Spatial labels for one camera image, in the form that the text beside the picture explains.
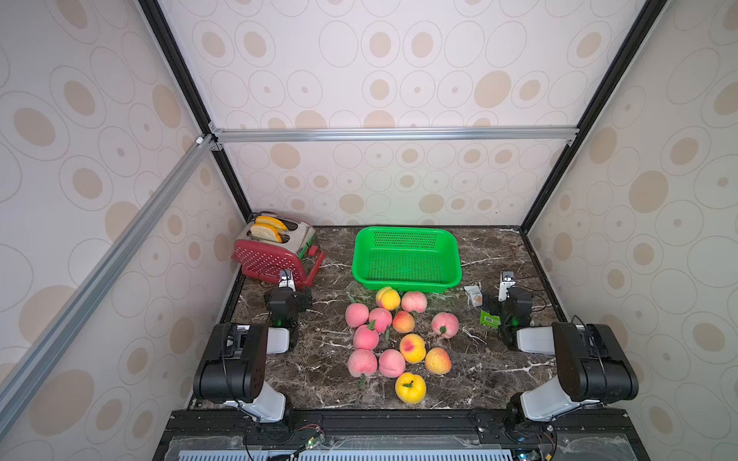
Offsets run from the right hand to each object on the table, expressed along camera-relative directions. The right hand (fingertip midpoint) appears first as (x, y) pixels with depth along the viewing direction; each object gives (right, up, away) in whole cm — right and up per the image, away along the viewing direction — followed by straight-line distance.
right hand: (503, 290), depth 94 cm
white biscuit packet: (-8, -2, +3) cm, 9 cm away
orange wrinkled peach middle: (-33, -9, -7) cm, 35 cm away
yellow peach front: (-33, -23, -20) cm, 45 cm away
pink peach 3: (-30, -3, -4) cm, 30 cm away
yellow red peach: (-31, -15, -13) cm, 37 cm away
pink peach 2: (-48, -7, -4) cm, 49 cm away
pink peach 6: (-38, -18, -16) cm, 45 cm away
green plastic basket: (-29, +10, +15) cm, 34 cm away
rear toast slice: (-78, +23, -1) cm, 81 cm away
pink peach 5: (-46, -18, -15) cm, 51 cm away
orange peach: (-25, -18, -15) cm, 34 cm away
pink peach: (-21, -9, -9) cm, 25 cm away
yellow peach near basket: (-38, -2, -2) cm, 38 cm away
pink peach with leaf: (-45, -13, -9) cm, 48 cm away
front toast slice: (-77, +19, -3) cm, 80 cm away
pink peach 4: (-40, -8, -7) cm, 41 cm away
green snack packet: (-6, -9, -2) cm, 11 cm away
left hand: (-68, +3, -1) cm, 68 cm away
